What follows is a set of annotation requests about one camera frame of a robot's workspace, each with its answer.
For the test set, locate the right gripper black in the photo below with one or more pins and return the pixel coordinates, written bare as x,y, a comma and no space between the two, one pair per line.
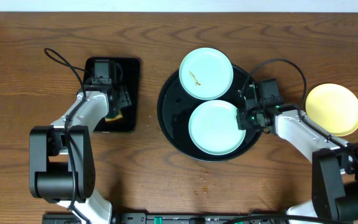
242,123

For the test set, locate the yellow green scrub sponge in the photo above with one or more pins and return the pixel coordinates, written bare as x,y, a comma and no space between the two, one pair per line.
115,115

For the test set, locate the black rectangular tray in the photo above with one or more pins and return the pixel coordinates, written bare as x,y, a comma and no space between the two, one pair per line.
119,78

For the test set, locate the mint plate with stain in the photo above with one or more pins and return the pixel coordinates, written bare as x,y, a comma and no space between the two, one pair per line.
206,73

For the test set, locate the yellow plate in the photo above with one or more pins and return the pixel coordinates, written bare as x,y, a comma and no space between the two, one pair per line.
334,108

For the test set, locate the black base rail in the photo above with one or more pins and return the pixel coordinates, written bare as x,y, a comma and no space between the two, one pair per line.
142,218

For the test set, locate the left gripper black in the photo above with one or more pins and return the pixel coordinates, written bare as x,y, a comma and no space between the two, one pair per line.
123,98

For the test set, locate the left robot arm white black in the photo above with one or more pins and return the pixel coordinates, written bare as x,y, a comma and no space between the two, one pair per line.
61,166

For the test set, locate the black round tray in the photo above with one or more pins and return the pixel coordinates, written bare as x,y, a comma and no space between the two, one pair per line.
174,109

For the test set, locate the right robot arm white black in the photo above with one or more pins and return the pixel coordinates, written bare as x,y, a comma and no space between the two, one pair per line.
334,160

